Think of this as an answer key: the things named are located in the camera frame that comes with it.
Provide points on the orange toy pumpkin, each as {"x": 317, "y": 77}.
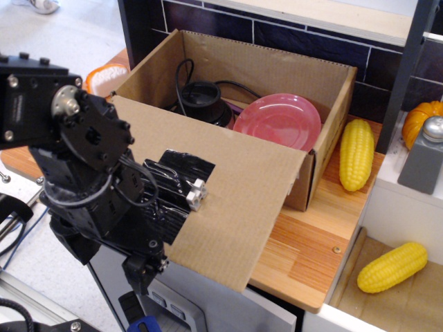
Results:
{"x": 416, "y": 118}

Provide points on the grey oven control panel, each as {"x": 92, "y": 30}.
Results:
{"x": 176, "y": 304}

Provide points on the black toy blender with cable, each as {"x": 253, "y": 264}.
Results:
{"x": 202, "y": 100}

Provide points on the brown cardboard box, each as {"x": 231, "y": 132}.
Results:
{"x": 252, "y": 178}

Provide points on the grey salt shaker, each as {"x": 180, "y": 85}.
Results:
{"x": 424, "y": 162}

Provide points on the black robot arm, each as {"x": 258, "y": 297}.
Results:
{"x": 45, "y": 108}

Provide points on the pink plastic plate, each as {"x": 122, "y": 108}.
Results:
{"x": 282, "y": 118}

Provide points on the orange white toy bread slice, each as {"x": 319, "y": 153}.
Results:
{"x": 105, "y": 79}

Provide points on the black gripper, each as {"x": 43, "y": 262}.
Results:
{"x": 90, "y": 209}

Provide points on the yellow toy corn in sink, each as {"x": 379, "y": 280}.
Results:
{"x": 392, "y": 268}

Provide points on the blue black clamp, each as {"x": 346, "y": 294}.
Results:
{"x": 133, "y": 311}

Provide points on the yellow toy corn on counter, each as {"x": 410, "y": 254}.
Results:
{"x": 356, "y": 155}

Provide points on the metal towel rail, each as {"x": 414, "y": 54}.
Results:
{"x": 20, "y": 188}

